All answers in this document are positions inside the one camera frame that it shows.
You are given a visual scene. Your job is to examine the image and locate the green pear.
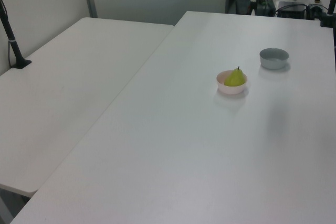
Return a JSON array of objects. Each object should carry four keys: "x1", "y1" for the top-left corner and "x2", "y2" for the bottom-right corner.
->
[{"x1": 224, "y1": 66, "x2": 246, "y2": 88}]

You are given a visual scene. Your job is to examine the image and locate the pink plastic bowl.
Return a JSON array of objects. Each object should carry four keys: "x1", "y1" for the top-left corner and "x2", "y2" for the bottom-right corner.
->
[{"x1": 216, "y1": 70, "x2": 248, "y2": 95}]

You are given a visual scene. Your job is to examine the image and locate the grey plastic bowl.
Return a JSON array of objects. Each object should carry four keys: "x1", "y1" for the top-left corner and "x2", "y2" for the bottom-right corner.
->
[{"x1": 259, "y1": 47, "x2": 290, "y2": 70}]

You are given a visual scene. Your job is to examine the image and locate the white side table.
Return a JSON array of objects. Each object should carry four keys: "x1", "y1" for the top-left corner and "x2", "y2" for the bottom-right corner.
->
[{"x1": 0, "y1": 17, "x2": 175, "y2": 198}]

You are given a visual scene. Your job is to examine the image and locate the grey waste bin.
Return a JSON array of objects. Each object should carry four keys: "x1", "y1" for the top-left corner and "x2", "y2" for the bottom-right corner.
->
[{"x1": 234, "y1": 0, "x2": 250, "y2": 15}]

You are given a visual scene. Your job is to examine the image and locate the black and green box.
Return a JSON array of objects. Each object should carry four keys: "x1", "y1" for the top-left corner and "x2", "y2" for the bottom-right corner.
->
[{"x1": 258, "y1": 0, "x2": 276, "y2": 16}]

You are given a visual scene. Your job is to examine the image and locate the small black electronics box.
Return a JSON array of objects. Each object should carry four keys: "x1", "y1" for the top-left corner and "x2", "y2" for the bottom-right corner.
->
[{"x1": 307, "y1": 3, "x2": 324, "y2": 21}]

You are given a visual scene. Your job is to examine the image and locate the black clamped pole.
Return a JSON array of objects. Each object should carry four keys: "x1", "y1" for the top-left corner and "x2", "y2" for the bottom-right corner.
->
[{"x1": 318, "y1": 0, "x2": 336, "y2": 28}]

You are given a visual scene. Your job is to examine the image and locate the black camera stand pole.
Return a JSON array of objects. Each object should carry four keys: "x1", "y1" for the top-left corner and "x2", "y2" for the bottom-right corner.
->
[{"x1": 0, "y1": 0, "x2": 33, "y2": 70}]

